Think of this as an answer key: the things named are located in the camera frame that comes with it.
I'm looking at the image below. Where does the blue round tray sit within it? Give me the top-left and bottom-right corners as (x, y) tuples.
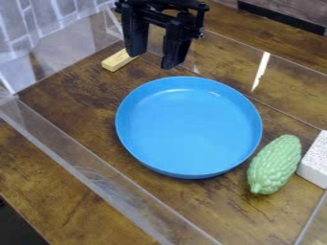
(115, 77), (263, 179)

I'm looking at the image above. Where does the yellow wooden block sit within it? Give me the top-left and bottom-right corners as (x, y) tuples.
(101, 49), (133, 72)

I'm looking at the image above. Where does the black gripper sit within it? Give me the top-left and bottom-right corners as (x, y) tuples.
(115, 0), (210, 70)

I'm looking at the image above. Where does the dark baseboard strip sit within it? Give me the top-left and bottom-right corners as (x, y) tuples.
(238, 0), (327, 36)

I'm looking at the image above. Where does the green bumpy gourd toy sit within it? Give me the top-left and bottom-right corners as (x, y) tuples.
(247, 135), (302, 195)

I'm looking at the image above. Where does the clear acrylic enclosure wall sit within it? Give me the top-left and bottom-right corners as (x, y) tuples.
(0, 0), (327, 245)

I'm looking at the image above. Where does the white speckled foam block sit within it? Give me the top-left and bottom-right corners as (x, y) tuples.
(296, 130), (327, 189)

